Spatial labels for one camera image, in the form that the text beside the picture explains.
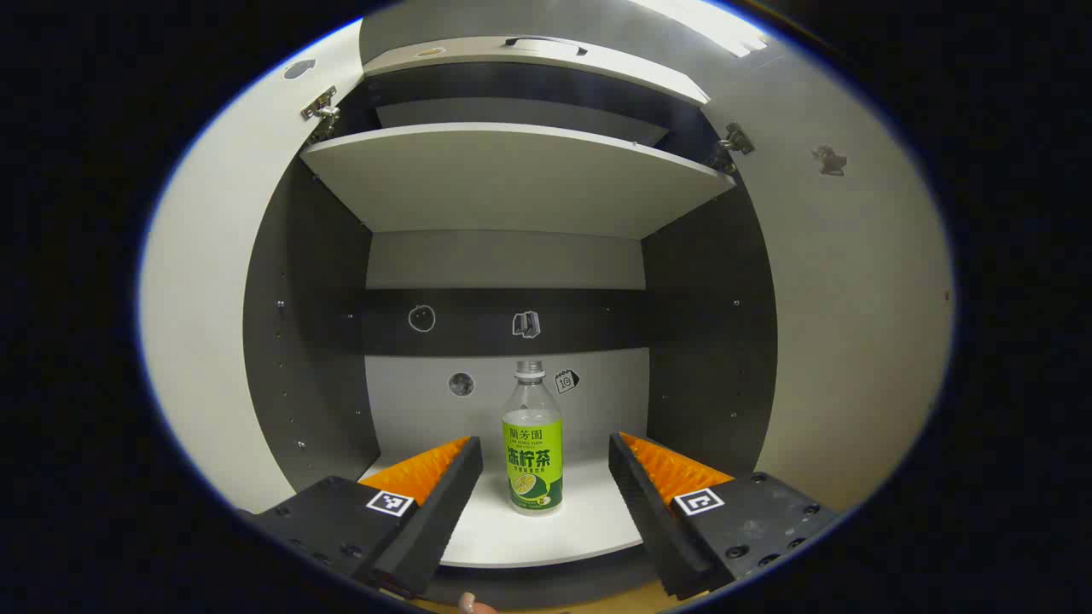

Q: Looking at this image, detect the white cabinet shelf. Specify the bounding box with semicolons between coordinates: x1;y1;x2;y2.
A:
300;122;736;240
358;452;645;570

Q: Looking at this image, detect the grey white cabinet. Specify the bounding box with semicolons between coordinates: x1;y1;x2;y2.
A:
243;36;779;611

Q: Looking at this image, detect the white cabinet door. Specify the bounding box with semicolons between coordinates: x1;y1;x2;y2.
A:
704;47;955;514
139;19;376;515

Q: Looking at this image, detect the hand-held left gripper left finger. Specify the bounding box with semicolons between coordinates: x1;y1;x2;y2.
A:
243;435;484;600

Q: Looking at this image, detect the ceiling light panel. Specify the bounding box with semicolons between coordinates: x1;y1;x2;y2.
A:
631;0;770;58

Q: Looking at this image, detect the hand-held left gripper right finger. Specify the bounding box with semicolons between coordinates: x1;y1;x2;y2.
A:
608;432;845;602

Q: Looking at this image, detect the green label plastic bottle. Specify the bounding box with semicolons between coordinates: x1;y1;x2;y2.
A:
502;360;564;516

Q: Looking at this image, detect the metal door hinge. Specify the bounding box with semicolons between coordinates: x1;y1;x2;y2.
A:
300;85;342;142
712;122;757;171

